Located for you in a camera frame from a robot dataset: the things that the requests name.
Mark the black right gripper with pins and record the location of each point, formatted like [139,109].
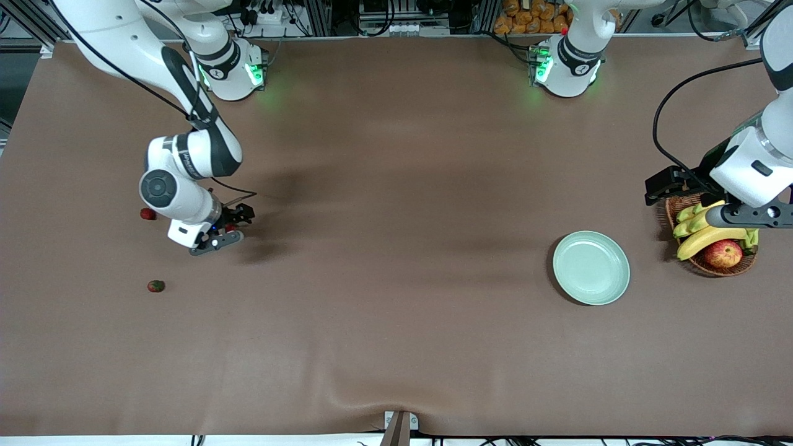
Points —
[233,215]

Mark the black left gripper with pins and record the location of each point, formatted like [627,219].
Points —
[706,171]

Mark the red and green strawberry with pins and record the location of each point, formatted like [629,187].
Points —
[156,286]

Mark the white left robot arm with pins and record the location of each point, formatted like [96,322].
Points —
[576,62]

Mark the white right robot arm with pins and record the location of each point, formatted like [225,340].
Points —
[186,155]

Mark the pale green plate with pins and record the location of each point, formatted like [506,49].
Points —
[591,267]

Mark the green banana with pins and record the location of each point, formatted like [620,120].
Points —
[681,229]
[684,214]

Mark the small yellow banana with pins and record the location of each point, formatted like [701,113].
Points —
[712,205]

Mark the large yellow banana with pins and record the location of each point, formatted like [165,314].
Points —
[699,222]

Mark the long yellow banana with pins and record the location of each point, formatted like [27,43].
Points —
[706,240]

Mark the red apple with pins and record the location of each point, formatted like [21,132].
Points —
[723,254]

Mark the brown wicker basket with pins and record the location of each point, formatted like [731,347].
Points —
[709,269]

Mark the brown table cloth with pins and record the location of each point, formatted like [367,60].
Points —
[347,347]

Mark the white power strip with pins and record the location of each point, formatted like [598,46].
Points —
[266,17]

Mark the orange fruit pile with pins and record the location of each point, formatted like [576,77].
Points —
[526,18]

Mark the white terminal block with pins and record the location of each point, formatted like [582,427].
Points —
[409,28]

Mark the aluminium frame post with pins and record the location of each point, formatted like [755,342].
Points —
[751,38]
[34,28]

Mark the grey metal mounting bracket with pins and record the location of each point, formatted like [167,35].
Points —
[396,430]

